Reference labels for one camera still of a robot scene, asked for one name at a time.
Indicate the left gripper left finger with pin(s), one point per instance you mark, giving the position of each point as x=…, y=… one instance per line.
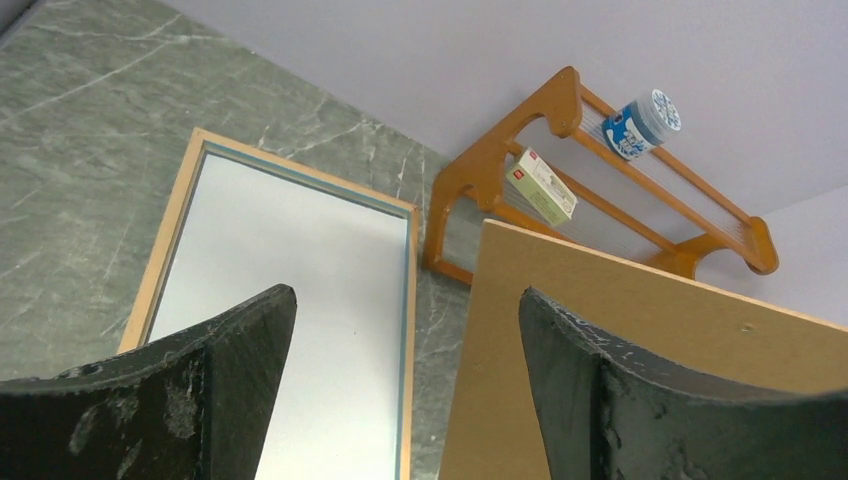
x=195, y=404

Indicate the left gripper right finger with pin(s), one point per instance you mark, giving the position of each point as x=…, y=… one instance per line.
x=610, y=409

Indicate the brown cardboard backing board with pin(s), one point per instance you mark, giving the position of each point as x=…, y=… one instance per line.
x=493, y=431

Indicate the blue wooden picture frame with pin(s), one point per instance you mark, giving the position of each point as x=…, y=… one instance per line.
x=278, y=265

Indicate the orange wooden shelf rack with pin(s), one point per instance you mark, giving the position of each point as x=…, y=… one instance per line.
x=652, y=209

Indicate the small white green box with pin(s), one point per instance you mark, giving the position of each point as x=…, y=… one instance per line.
x=539, y=184

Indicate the blue white ceramic jar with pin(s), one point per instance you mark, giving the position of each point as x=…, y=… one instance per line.
x=642, y=125

